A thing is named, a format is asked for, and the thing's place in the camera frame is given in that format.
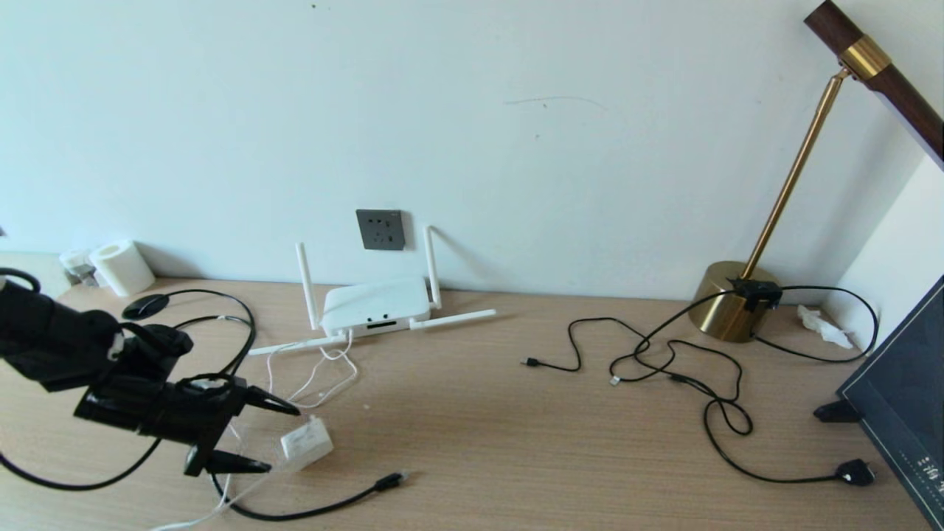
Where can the black junction box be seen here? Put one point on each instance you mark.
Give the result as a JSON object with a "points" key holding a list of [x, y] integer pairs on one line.
{"points": [[754, 292]]}

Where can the white square power adapter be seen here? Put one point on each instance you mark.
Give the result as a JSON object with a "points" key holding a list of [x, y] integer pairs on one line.
{"points": [[306, 445]]}

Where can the grey wall socket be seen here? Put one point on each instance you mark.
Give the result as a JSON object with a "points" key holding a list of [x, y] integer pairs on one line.
{"points": [[380, 230]]}

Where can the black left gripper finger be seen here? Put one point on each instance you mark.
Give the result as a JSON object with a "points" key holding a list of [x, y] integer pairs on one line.
{"points": [[236, 463], [269, 402]]}

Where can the black oval desk grommet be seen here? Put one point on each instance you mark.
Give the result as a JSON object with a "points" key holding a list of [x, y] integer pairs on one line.
{"points": [[145, 307]]}

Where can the dark blue framed board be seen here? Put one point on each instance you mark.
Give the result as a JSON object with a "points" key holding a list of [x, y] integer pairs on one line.
{"points": [[903, 383]]}

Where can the white toilet paper roll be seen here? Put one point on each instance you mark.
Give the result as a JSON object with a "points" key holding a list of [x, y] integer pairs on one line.
{"points": [[122, 268]]}

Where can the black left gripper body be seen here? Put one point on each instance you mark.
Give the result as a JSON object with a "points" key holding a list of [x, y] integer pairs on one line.
{"points": [[162, 409]]}

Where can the crumpled white tissue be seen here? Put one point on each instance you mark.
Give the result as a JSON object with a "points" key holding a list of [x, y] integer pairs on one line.
{"points": [[818, 323]]}

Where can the white router with four antennas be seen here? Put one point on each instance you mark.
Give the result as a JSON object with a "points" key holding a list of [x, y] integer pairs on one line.
{"points": [[376, 306]]}

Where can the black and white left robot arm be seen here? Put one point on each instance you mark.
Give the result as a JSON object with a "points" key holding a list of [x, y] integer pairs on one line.
{"points": [[51, 339]]}

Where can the small clear jar white lid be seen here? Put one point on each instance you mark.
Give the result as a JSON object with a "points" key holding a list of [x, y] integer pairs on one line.
{"points": [[77, 263]]}

